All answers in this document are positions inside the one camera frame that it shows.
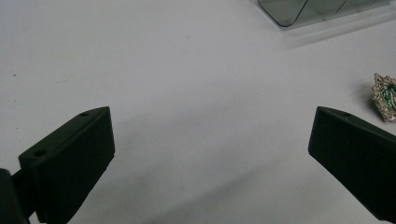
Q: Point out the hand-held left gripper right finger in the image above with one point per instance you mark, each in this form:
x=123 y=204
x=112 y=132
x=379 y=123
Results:
x=351 y=155

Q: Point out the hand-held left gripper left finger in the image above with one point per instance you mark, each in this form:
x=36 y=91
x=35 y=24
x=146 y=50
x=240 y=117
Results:
x=68 y=165

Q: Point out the crumpled green silver foil wrapper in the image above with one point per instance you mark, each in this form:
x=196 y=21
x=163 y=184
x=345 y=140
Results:
x=386 y=97

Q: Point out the clear smoky plastic container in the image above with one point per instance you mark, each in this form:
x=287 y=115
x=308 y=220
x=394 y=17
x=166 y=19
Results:
x=299 y=9

